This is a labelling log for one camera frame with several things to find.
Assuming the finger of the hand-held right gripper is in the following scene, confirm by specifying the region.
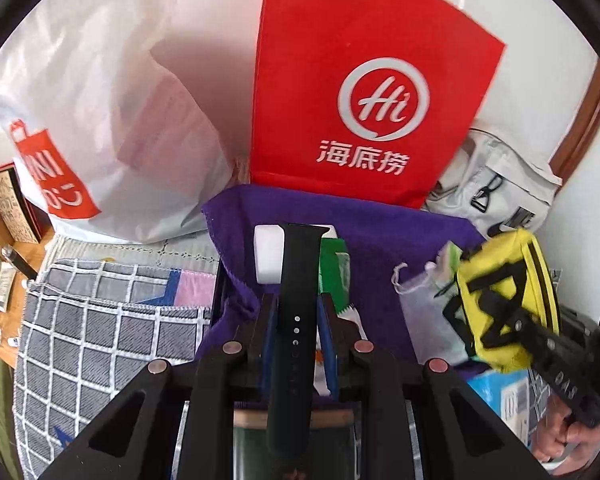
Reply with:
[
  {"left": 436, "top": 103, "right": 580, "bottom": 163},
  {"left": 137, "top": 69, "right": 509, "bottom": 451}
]
[{"left": 484, "top": 304, "right": 564, "bottom": 362}]

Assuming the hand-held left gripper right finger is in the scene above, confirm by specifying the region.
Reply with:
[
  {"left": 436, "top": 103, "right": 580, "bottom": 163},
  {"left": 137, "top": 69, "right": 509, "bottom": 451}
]
[{"left": 317, "top": 293, "right": 551, "bottom": 480}]

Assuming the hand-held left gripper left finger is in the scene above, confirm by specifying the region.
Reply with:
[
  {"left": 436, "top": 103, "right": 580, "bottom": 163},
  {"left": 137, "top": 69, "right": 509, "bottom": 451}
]
[{"left": 37, "top": 293, "right": 281, "bottom": 480}]

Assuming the black watch strap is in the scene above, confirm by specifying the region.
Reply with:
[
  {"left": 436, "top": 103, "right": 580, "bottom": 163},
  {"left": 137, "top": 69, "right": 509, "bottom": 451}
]
[{"left": 264, "top": 222, "right": 331, "bottom": 472}]

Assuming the yellow pouch with black straps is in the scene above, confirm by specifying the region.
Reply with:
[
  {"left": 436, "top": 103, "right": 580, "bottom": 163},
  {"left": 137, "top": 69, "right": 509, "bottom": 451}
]
[{"left": 442, "top": 227, "right": 561, "bottom": 374}]

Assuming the green foil packet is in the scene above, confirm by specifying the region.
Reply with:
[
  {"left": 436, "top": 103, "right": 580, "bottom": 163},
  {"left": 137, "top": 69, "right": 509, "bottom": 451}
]
[{"left": 319, "top": 237, "right": 352, "bottom": 311}]

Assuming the white sponge block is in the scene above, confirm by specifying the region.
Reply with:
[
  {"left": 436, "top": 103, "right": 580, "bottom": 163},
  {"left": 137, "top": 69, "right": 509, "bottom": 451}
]
[{"left": 253, "top": 223, "right": 337, "bottom": 286}]

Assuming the clear plastic bag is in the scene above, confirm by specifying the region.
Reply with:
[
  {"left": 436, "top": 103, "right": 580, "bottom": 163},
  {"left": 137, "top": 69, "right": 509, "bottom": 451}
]
[{"left": 391, "top": 262, "right": 469, "bottom": 364}]

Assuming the light green wipes pack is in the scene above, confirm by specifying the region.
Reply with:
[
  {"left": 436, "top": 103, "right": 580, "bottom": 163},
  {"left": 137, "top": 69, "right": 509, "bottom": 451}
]
[{"left": 434, "top": 240, "right": 462, "bottom": 296}]

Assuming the person's right hand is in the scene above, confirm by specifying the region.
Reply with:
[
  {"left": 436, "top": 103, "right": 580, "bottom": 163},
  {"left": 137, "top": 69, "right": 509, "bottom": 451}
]
[{"left": 535, "top": 394, "right": 600, "bottom": 464}]

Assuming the blue tissue pack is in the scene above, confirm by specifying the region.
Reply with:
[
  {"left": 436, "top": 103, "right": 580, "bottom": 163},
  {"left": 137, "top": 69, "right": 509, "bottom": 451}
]
[{"left": 464, "top": 367, "right": 549, "bottom": 451}]

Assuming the purple towel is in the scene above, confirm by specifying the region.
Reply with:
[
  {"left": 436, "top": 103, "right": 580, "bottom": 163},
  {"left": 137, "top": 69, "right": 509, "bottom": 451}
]
[{"left": 194, "top": 183, "right": 486, "bottom": 401}]

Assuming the grey sling bag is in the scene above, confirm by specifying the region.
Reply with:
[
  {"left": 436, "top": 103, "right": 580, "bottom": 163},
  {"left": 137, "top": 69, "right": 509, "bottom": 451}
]
[{"left": 422, "top": 127, "right": 561, "bottom": 241}]

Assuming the checked grey tablecloth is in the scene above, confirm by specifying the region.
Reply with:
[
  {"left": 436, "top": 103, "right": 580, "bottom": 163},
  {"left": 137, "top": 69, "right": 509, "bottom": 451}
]
[{"left": 12, "top": 258, "right": 216, "bottom": 480}]

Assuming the small dark bottle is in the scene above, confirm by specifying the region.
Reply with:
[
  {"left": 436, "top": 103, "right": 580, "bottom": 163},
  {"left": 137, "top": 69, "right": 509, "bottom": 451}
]
[{"left": 2, "top": 244, "right": 39, "bottom": 281}]

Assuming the white cream tube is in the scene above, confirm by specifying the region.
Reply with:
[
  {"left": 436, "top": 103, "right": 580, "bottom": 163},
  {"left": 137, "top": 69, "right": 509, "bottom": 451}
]
[{"left": 0, "top": 267, "right": 16, "bottom": 311}]

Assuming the patterned book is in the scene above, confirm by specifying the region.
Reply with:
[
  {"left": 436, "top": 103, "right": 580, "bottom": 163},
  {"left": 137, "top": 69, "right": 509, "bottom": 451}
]
[{"left": 0, "top": 162, "right": 54, "bottom": 244}]

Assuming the red paper bag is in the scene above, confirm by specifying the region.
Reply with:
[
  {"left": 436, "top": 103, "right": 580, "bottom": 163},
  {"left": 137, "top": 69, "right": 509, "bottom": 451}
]
[{"left": 249, "top": 0, "right": 507, "bottom": 211}]

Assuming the white plastic shopping bag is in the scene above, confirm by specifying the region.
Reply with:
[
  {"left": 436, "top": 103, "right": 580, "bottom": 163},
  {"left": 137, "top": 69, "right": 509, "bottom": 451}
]
[{"left": 0, "top": 0, "right": 236, "bottom": 244}]

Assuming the wooden door frame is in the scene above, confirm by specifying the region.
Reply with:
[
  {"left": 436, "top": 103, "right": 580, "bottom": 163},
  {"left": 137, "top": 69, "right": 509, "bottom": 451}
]
[{"left": 549, "top": 59, "right": 600, "bottom": 181}]

